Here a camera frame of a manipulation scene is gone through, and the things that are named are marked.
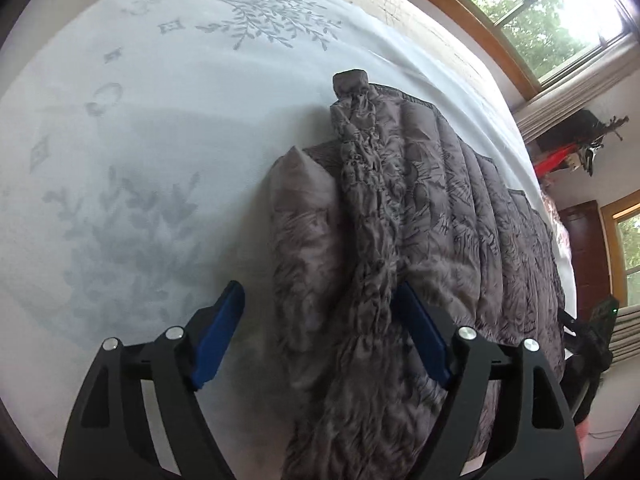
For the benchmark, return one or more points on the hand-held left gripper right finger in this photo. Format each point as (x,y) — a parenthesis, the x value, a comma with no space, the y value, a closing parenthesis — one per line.
(425,340)

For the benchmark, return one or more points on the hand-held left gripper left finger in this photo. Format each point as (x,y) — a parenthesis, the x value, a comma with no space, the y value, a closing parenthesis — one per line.
(215,345)

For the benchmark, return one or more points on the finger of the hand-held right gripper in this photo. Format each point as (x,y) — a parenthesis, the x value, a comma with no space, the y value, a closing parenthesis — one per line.
(570,325)

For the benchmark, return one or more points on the brown quilted comforter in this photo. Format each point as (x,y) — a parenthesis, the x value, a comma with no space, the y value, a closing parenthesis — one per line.
(450,210)

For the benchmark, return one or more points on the beige curtain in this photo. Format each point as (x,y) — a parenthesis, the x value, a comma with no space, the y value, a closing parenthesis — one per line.
(550,120)
(627,335)

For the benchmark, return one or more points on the dark wooden door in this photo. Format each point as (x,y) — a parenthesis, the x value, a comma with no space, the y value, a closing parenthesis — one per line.
(585,240)

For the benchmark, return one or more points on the pink floral quilt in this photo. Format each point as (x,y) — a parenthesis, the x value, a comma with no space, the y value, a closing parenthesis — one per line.
(560,230)

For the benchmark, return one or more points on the small wooden framed window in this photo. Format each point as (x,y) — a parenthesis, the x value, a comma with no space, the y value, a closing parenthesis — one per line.
(612,210)

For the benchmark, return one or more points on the white embroidered bed sheet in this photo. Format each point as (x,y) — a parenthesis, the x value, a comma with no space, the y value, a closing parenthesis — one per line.
(150,160)

